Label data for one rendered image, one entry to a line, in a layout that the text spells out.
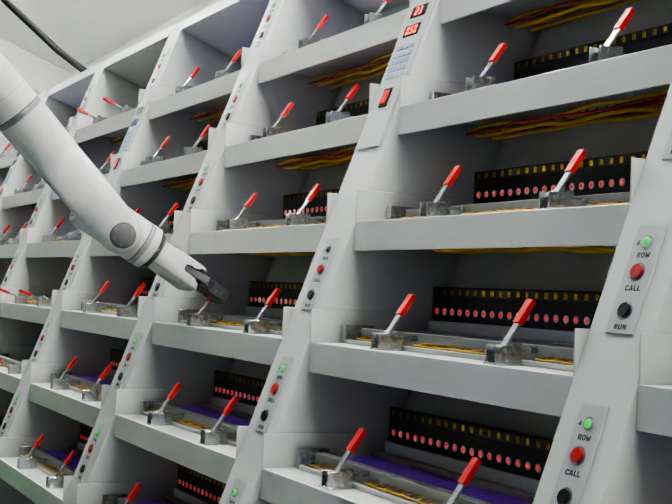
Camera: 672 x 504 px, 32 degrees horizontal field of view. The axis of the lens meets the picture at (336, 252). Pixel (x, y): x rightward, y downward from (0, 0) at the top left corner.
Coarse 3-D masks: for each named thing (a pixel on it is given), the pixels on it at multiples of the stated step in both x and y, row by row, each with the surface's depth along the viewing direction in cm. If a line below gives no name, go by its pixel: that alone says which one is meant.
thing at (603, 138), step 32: (544, 32) 194; (576, 32) 186; (608, 32) 179; (576, 128) 175; (608, 128) 168; (640, 128) 162; (512, 160) 186; (544, 160) 179; (288, 256) 243; (480, 256) 182; (512, 256) 175; (544, 256) 168; (576, 256) 162; (608, 256) 156; (512, 288) 172; (544, 288) 165; (576, 288) 159; (448, 416) 172; (480, 416) 165; (512, 416) 159; (544, 416) 154
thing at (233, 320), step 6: (192, 312) 237; (204, 312) 235; (228, 318) 221; (234, 318) 218; (240, 318) 216; (246, 318) 213; (252, 318) 211; (264, 318) 208; (222, 324) 223; (228, 324) 216; (234, 324) 214; (240, 324) 216; (276, 330) 202
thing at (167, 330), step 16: (160, 304) 236; (176, 304) 238; (192, 304) 239; (208, 304) 241; (224, 304) 243; (160, 320) 236; (176, 320) 238; (288, 320) 183; (160, 336) 231; (176, 336) 223; (192, 336) 216; (208, 336) 209; (224, 336) 203; (240, 336) 197; (256, 336) 191; (272, 336) 188; (208, 352) 209; (224, 352) 202; (240, 352) 196; (256, 352) 191; (272, 352) 185
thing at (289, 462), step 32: (416, 416) 170; (288, 448) 172; (320, 448) 174; (352, 448) 156; (416, 448) 170; (448, 448) 163; (480, 448) 156; (512, 448) 150; (544, 448) 144; (288, 480) 162; (320, 480) 161; (352, 480) 156; (384, 480) 154; (416, 480) 150; (448, 480) 155; (480, 480) 153; (512, 480) 148
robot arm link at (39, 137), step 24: (24, 120) 200; (48, 120) 202; (24, 144) 202; (48, 144) 202; (72, 144) 205; (48, 168) 203; (72, 168) 203; (96, 168) 203; (72, 192) 201; (96, 192) 201; (96, 216) 201; (120, 216) 202; (120, 240) 203
